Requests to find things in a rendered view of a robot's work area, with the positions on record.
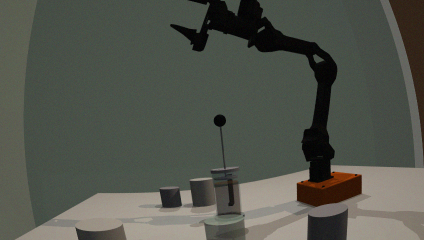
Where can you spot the glass french press with black knob plunger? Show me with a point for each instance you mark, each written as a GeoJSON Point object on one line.
{"type": "Point", "coordinates": [226, 182]}

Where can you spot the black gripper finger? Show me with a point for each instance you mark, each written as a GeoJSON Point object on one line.
{"type": "Point", "coordinates": [188, 33]}
{"type": "Point", "coordinates": [204, 2]}

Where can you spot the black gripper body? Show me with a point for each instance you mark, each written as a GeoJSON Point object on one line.
{"type": "Point", "coordinates": [200, 39]}

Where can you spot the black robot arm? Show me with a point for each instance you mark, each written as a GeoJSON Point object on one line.
{"type": "Point", "coordinates": [315, 142]}

